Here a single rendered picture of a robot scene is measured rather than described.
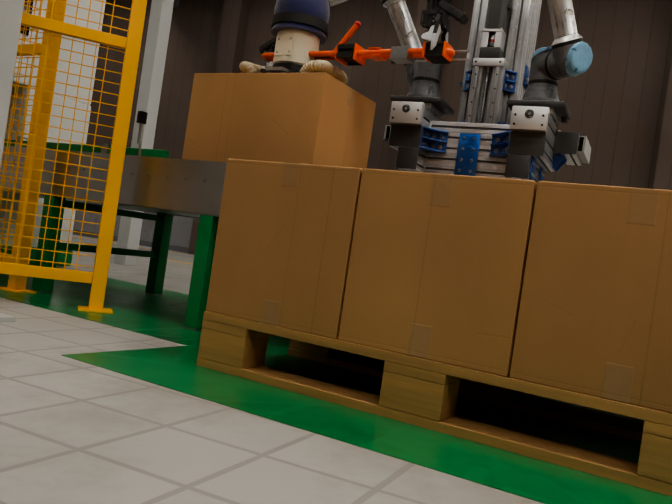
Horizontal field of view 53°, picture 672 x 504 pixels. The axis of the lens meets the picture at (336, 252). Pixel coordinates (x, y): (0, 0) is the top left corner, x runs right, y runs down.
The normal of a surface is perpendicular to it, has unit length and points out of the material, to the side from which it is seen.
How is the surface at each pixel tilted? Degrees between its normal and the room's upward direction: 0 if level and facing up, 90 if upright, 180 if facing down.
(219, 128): 90
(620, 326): 90
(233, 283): 90
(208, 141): 90
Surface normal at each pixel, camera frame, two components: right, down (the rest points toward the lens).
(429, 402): -0.49, -0.07
